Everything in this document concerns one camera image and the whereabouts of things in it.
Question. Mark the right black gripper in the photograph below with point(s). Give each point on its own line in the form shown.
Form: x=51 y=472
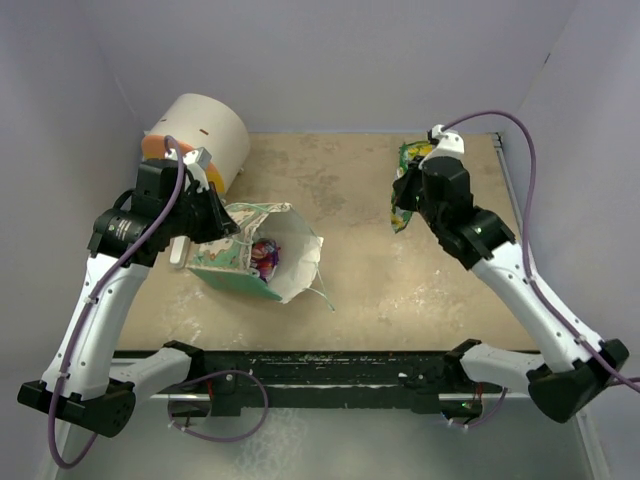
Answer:
x=407 y=187

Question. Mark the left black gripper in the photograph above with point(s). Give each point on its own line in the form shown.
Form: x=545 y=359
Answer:
x=211 y=214

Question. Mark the purple berry Fox's candy bag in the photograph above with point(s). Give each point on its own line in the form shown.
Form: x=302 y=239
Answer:
x=264 y=259

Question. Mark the green floral paper bag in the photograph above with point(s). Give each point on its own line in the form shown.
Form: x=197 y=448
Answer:
x=224 y=265

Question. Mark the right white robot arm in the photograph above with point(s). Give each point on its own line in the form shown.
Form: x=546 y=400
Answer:
x=472 y=235

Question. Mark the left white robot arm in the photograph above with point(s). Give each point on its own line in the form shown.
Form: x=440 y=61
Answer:
x=170 y=199

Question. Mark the small white flat bar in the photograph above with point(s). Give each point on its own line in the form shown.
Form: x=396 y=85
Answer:
x=178 y=253

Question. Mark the white cylinder orange rim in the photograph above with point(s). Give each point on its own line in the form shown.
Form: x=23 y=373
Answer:
x=196 y=121

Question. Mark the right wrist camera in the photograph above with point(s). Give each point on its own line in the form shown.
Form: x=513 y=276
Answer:
x=445 y=143

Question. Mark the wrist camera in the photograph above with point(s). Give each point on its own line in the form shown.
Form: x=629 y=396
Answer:
x=445 y=143
x=199 y=156

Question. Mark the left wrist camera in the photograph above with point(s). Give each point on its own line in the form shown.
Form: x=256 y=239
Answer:
x=199 y=156

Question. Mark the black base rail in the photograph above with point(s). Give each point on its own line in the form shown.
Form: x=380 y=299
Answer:
x=422 y=382

